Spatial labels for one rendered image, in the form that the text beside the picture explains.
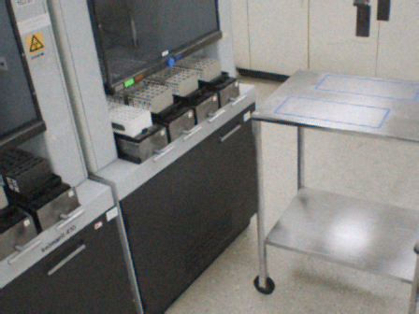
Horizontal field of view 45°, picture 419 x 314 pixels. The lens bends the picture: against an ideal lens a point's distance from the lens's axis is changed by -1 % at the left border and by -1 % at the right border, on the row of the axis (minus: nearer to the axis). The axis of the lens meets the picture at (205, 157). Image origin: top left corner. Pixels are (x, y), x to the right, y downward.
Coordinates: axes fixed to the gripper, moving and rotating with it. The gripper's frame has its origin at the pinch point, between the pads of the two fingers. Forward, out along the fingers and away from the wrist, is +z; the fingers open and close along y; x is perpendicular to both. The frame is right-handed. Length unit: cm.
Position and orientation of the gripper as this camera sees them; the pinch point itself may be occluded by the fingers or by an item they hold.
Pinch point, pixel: (373, 23)
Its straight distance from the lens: 125.3
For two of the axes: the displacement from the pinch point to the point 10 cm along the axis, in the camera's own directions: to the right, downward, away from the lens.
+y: 5.8, -4.5, 6.8
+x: -8.1, -2.2, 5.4
